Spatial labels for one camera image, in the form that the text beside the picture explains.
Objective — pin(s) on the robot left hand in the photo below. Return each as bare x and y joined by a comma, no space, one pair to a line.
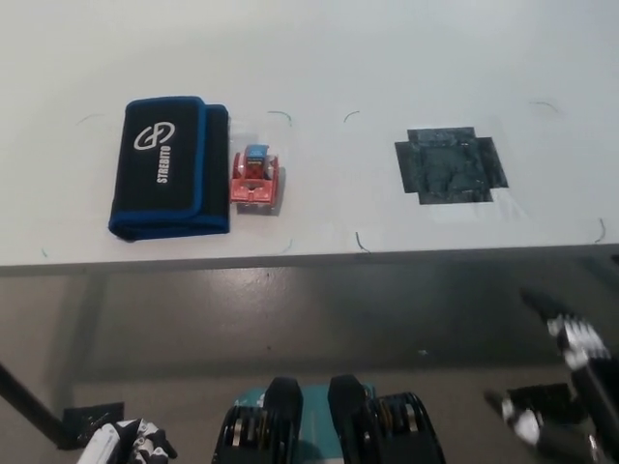
130,444

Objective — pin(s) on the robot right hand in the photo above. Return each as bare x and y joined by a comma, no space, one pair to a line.
595,401

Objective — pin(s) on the red tape dispenser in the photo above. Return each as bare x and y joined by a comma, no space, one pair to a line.
251,191

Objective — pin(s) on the black tape patch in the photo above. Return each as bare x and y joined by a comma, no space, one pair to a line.
450,169

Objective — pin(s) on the black table leg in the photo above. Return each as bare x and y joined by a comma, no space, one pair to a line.
26,398

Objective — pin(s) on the black blue-trimmed fabric pouch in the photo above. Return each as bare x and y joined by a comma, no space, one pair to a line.
164,193

